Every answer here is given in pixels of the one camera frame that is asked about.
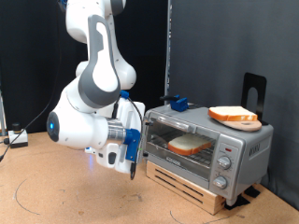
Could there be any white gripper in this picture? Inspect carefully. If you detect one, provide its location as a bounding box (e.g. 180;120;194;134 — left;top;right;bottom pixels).
94;99;155;175

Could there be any white bread slice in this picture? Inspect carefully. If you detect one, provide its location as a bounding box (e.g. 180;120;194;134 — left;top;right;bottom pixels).
167;133;217;157
207;105;259;123

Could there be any blue spatula with black handle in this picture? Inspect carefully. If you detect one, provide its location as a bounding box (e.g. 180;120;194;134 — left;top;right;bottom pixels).
160;94;190;113

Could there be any silver oven knob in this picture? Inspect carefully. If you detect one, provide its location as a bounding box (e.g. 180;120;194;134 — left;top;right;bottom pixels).
212;175;228;190
217;156;232;171

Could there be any silver toaster oven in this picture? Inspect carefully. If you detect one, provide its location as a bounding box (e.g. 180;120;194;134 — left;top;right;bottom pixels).
138;100;275;207

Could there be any wooden block riser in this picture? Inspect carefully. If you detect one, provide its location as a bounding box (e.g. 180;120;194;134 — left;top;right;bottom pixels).
145;160;227;216

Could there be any vertical metal pole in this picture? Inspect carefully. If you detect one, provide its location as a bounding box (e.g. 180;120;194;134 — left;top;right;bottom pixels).
164;0;173;105

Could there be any round wooden board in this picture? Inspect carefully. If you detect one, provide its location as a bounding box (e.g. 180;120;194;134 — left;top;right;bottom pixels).
218;119;263;133

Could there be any black foam pad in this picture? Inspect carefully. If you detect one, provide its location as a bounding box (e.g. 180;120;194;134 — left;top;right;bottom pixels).
243;186;261;199
223;194;251;211

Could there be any black metal bookend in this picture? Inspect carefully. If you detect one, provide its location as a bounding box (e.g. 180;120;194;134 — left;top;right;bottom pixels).
241;72;269;126

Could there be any grey emergency stop box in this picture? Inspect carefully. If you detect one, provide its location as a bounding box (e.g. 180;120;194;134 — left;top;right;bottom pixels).
7;122;29;149

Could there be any dark grey backdrop curtain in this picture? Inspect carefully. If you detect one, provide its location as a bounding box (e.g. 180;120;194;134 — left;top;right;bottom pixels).
169;0;299;211

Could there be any black backdrop curtain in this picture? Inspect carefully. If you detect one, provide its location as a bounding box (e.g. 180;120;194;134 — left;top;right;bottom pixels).
0;0;169;134

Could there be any wire oven rack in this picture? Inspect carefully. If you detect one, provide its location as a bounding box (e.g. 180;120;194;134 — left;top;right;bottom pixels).
146;129;216;167

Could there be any long black hanging cable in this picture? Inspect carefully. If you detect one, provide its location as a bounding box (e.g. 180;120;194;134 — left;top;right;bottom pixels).
0;0;64;161

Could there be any metal frame leg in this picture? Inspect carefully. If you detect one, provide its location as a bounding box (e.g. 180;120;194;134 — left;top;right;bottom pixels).
0;90;7;137

